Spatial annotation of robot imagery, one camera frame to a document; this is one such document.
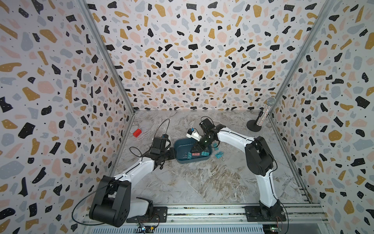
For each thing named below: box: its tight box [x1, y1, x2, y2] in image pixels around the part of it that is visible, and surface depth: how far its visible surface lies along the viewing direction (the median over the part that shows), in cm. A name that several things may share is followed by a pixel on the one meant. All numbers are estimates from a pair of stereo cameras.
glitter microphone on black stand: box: [246, 97, 277, 133], surface depth 100 cm
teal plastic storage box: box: [173, 138, 213, 164], surface depth 97 cm
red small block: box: [132, 128, 142, 138], surface depth 108 cm
